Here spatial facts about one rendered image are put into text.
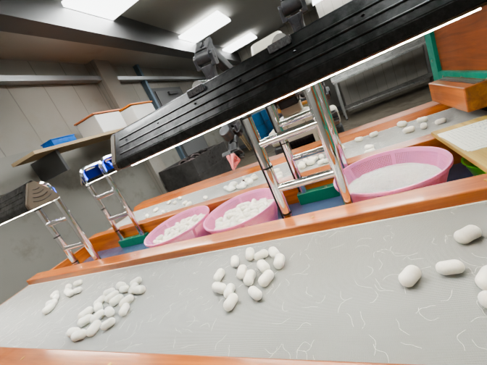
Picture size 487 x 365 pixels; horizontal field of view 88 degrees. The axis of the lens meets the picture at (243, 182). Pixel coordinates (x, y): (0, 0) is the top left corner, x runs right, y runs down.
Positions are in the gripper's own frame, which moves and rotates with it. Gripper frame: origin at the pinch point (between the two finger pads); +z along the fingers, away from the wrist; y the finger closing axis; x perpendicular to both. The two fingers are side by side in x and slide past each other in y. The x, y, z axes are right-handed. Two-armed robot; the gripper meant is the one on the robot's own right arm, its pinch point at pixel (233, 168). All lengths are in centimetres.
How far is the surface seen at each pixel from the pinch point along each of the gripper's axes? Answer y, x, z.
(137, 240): -49, -11, 31
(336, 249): 48, -38, 55
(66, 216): -45, -46, 31
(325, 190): 44, -12, 29
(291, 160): 36.6, -21.4, 20.6
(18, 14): -134, -85, -134
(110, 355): 11, -56, 72
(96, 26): -139, -39, -193
